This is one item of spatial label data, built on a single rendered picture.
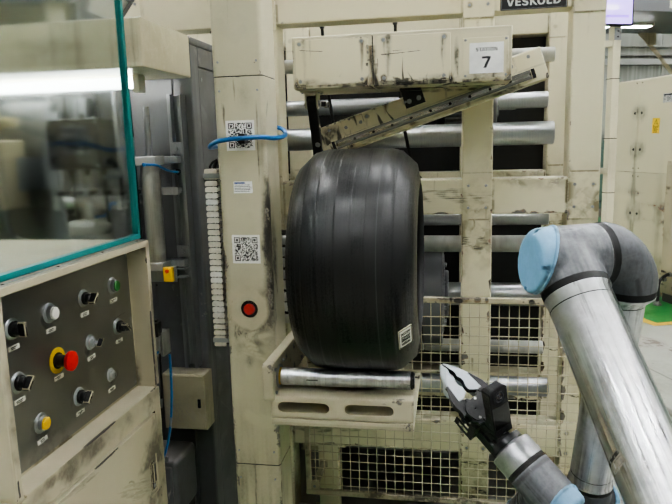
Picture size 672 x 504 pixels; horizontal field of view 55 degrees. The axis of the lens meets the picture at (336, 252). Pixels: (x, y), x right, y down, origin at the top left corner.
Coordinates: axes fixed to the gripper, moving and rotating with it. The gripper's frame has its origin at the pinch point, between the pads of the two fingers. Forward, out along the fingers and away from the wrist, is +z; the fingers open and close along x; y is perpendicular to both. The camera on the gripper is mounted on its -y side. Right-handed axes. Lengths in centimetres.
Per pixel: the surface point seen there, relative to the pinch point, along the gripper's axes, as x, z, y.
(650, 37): 782, 353, 386
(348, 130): 32, 80, 8
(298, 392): -22.5, 24.0, 27.0
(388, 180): 11.4, 38.0, -18.5
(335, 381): -14.4, 19.5, 22.5
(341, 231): -4.1, 34.3, -14.1
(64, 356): -66, 41, -9
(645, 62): 998, 441, 562
